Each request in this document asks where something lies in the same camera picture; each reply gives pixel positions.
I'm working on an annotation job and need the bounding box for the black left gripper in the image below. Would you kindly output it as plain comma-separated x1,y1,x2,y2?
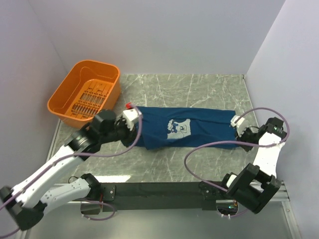
100,117,142,147

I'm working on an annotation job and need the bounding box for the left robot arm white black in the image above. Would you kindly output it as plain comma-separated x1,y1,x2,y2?
0,107,143,231

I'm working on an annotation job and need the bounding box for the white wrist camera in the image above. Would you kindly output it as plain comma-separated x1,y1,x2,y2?
230,115,249,137
122,103,143,131

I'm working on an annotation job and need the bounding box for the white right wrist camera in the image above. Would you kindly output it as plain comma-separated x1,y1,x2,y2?
230,115,249,137

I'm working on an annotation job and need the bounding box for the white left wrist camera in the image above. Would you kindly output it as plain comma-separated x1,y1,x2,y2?
122,103,143,131

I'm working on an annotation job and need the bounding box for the orange plastic laundry basket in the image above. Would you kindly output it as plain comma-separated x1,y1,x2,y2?
47,60,121,128

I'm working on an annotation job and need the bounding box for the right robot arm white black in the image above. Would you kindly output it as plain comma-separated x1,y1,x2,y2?
219,116,287,214

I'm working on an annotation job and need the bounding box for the blue Mickey Mouse t-shirt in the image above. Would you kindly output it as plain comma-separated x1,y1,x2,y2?
136,107,235,150

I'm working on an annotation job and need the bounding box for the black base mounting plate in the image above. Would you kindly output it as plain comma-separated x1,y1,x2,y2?
84,182,234,211

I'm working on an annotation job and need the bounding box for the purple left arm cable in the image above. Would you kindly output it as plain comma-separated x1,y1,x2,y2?
0,104,144,239

